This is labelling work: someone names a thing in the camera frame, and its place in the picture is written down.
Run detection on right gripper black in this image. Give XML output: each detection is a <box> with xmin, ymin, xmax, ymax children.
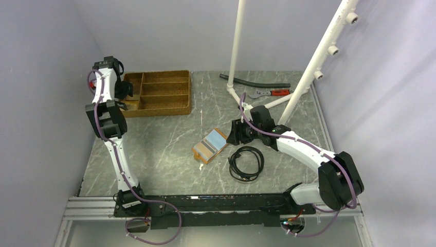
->
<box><xmin>226</xmin><ymin>117</ymin><xmax>263</xmax><ymax>146</ymax></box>

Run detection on white card stack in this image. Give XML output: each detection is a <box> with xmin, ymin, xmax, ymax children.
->
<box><xmin>123</xmin><ymin>95</ymin><xmax>140</xmax><ymax>104</ymax></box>

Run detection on orange card holder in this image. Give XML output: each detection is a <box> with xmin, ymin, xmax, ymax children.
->
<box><xmin>192</xmin><ymin>128</ymin><xmax>228</xmax><ymax>164</ymax></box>

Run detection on gold card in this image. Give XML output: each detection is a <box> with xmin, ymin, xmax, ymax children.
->
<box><xmin>194</xmin><ymin>140</ymin><xmax>215</xmax><ymax>160</ymax></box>

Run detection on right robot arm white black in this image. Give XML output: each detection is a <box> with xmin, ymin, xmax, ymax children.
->
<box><xmin>226</xmin><ymin>106</ymin><xmax>364</xmax><ymax>214</ymax></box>

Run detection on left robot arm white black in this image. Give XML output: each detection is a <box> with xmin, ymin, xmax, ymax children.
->
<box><xmin>85</xmin><ymin>56</ymin><xmax>148</xmax><ymax>216</ymax></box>

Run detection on woven brown organizer tray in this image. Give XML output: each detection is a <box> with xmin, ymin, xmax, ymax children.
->
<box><xmin>122</xmin><ymin>70</ymin><xmax>192</xmax><ymax>118</ymax></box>

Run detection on black foam tube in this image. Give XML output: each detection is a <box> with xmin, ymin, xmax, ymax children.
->
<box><xmin>233</xmin><ymin>78</ymin><xmax>291</xmax><ymax>89</ymax></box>

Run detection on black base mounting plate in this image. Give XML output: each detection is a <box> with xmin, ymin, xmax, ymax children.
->
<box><xmin>113</xmin><ymin>193</ymin><xmax>316</xmax><ymax>230</ymax></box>

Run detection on coiled black cable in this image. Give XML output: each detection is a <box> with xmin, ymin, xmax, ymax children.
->
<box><xmin>227</xmin><ymin>146</ymin><xmax>265</xmax><ymax>182</ymax></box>

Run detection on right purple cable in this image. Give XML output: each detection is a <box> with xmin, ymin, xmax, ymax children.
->
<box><xmin>238</xmin><ymin>92</ymin><xmax>358</xmax><ymax>238</ymax></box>

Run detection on purple cable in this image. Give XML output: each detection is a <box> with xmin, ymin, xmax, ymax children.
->
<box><xmin>86</xmin><ymin>69</ymin><xmax>183</xmax><ymax>246</ymax></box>
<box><xmin>238</xmin><ymin>92</ymin><xmax>358</xmax><ymax>238</ymax></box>

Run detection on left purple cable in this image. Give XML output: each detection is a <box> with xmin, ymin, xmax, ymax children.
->
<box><xmin>86</xmin><ymin>69</ymin><xmax>183</xmax><ymax>246</ymax></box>

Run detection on aluminium rail frame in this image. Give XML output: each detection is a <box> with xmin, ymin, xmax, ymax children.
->
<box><xmin>62</xmin><ymin>96</ymin><xmax>364</xmax><ymax>239</ymax></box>

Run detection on white PVC pipe frame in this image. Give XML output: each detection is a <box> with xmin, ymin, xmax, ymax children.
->
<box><xmin>227</xmin><ymin>1</ymin><xmax>359</xmax><ymax>124</ymax></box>

